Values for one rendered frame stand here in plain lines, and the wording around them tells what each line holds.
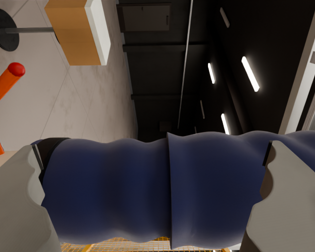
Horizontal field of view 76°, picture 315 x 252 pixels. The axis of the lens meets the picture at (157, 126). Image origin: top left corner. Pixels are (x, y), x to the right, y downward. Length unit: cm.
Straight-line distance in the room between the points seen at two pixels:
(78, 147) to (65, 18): 184
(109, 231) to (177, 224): 13
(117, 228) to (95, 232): 4
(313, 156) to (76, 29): 207
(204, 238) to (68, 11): 202
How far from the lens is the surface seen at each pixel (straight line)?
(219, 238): 41
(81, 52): 234
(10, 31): 273
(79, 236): 43
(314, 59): 231
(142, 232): 40
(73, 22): 218
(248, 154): 40
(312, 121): 253
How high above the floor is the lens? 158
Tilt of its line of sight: level
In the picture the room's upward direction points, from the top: 89 degrees clockwise
